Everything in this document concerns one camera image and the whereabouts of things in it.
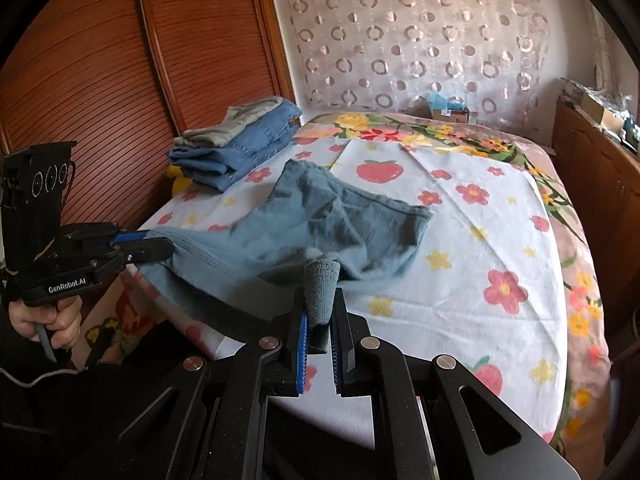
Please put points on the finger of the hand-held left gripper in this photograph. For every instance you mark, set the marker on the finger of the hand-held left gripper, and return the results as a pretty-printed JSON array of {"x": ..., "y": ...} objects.
[
  {"x": 131, "y": 235},
  {"x": 150, "y": 251}
]

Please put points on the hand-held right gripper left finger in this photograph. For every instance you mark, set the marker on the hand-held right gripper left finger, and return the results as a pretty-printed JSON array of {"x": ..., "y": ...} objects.
[{"x": 299, "y": 355}]

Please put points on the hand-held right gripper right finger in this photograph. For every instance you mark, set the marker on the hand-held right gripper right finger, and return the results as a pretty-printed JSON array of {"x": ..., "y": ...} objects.
[{"x": 340, "y": 360}]

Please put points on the blue-grey denim shorts pants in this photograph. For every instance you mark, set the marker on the blue-grey denim shorts pants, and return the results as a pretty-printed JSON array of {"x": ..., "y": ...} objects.
[{"x": 320, "y": 225}]

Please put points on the folded grey pants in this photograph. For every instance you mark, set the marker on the folded grey pants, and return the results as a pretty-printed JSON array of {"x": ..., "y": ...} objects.
[{"x": 230, "y": 127}]

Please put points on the person's left hand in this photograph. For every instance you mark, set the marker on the person's left hand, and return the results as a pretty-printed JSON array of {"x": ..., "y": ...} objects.
[{"x": 62, "y": 322}]

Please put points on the yellow plush toy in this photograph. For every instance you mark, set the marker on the yellow plush toy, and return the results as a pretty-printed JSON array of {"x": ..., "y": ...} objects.
[{"x": 179, "y": 182}]

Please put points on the wooden slatted wardrobe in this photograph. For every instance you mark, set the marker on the wooden slatted wardrobe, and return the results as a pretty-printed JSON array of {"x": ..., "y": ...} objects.
[{"x": 125, "y": 100}]

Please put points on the folded blue jeans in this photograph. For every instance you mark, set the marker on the folded blue jeans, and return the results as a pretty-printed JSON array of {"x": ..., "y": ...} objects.
[{"x": 250, "y": 150}]

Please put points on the bed with floral sheet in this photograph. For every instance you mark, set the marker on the bed with floral sheet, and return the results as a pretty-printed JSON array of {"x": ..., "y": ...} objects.
[
  {"x": 480, "y": 260},
  {"x": 575, "y": 280}
]

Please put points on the small cardboard box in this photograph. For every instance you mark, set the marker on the small cardboard box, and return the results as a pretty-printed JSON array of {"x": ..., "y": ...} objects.
[{"x": 450, "y": 114}]

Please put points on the blue plastic bag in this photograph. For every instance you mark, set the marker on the blue plastic bag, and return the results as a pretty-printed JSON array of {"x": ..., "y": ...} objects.
[{"x": 442, "y": 100}]

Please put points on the wooden side cabinet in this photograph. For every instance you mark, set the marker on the wooden side cabinet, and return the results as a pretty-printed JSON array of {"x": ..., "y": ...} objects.
[{"x": 605, "y": 200}]

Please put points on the open cardboard box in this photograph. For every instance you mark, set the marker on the open cardboard box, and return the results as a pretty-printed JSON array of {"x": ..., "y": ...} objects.
[{"x": 611, "y": 120}]

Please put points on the circle pattern wall cloth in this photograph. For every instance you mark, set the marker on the circle pattern wall cloth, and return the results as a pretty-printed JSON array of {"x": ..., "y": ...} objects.
[{"x": 415, "y": 35}]

